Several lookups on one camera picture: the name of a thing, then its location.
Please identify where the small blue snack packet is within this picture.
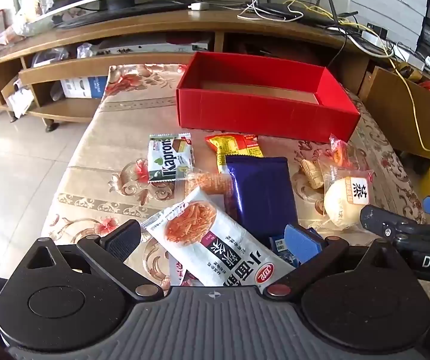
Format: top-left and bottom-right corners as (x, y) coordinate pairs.
(269, 229), (300, 269)

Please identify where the silver audio receiver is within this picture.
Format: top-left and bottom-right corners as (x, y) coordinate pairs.
(99, 39), (215, 55)

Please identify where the floral tablecloth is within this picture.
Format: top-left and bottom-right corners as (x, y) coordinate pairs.
(40, 63), (430, 297)

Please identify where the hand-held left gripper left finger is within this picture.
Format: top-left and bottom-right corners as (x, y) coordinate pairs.
(24, 219), (165, 302)

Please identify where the red cardboard box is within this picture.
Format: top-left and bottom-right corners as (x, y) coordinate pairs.
(175, 52), (361, 144)

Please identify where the round bun packet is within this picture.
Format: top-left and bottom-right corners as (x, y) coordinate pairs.
(318, 159), (376, 229)

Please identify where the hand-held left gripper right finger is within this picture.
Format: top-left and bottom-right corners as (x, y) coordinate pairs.
(262, 224), (410, 301)

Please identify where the white power strip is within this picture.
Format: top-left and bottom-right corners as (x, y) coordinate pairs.
(361, 28), (430, 77)

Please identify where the orange clear snack packet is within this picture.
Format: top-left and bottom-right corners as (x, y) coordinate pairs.
(175, 170), (238, 214)

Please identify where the white noodle snack packet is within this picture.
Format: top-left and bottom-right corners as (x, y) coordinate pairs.
(140, 185), (297, 294)

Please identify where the yellow red snack packet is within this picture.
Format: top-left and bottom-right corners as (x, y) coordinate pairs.
(204, 133), (265, 175)

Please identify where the white plastic bag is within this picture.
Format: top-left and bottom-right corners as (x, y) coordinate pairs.
(7, 79), (36, 119)

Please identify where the white blue printed box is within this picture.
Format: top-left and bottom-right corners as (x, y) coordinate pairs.
(61, 76), (108, 99)

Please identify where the green wafer packet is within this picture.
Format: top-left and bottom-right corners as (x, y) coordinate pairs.
(148, 132), (195, 184)

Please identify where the dark blue snack packet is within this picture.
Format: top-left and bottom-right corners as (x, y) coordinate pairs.
(225, 155), (300, 241)

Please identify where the yellow cable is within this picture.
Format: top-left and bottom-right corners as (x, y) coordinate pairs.
(286, 0), (430, 152)

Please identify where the wooden television stand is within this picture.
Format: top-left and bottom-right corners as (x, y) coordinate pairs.
(0, 5), (388, 132)

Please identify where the pink clear snack packet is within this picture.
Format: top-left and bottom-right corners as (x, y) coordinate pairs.
(329, 134), (361, 169)

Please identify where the black power adapter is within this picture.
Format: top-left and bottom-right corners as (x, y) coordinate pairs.
(366, 22), (388, 39)

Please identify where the white cable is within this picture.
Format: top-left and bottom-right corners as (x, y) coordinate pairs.
(236, 0), (303, 23)

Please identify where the black router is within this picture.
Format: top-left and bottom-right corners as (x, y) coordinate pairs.
(258, 0), (350, 27)

